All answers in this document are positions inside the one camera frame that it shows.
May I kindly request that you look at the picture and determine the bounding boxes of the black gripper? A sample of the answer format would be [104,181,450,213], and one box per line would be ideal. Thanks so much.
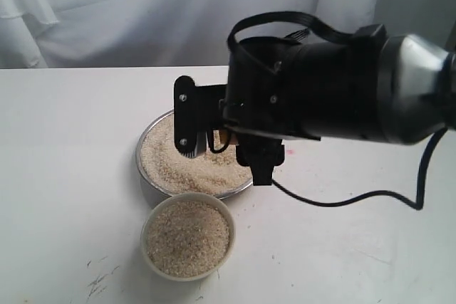
[223,37,385,186]

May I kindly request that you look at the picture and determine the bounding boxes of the brown wooden cup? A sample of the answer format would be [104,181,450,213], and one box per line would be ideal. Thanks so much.
[218,130,239,145]

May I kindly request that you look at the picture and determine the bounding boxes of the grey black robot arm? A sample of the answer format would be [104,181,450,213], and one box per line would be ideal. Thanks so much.
[223,35,455,185]

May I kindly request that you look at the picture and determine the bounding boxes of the beige grain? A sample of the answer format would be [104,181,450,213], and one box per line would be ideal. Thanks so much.
[140,118,254,194]

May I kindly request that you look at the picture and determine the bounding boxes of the white ceramic bowl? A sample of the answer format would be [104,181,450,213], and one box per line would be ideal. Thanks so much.
[140,193,235,282]

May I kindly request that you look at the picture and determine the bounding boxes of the rice in white bowl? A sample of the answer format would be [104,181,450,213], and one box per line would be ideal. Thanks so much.
[145,200,231,278]

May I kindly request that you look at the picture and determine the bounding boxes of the round steel tray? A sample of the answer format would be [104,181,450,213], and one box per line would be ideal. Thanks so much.
[135,110,257,201]

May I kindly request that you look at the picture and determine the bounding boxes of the white backdrop cloth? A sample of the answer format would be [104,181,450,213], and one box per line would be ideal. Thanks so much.
[1,0,455,68]

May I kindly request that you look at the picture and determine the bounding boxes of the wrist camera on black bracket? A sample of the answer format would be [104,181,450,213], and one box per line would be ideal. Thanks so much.
[173,75,226,159]

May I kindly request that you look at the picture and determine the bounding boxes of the black cable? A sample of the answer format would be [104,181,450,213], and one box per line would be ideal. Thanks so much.
[206,10,446,212]

